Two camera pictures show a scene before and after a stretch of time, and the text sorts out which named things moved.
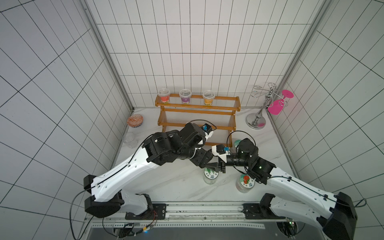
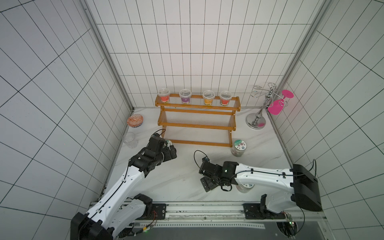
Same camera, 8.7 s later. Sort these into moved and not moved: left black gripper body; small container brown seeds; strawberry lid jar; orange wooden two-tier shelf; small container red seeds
Moved: left black gripper body
Not moved: strawberry lid jar; orange wooden two-tier shelf; small container red seeds; small container brown seeds
